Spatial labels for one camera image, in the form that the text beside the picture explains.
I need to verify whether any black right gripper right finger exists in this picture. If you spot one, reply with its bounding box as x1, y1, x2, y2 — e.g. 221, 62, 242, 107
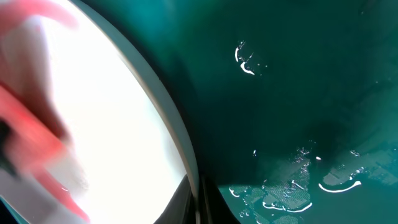
198, 175, 239, 224

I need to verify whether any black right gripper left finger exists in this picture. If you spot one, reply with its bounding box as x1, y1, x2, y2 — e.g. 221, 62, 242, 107
154, 175, 195, 224

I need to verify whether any light blue plate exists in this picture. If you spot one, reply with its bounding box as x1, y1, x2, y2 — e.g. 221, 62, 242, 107
0, 0, 200, 224

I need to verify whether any pink and green sponge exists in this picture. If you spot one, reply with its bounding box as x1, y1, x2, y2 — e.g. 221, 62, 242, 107
1, 1, 90, 223

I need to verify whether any teal plastic tray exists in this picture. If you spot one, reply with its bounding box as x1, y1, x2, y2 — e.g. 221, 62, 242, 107
88, 0, 397, 223

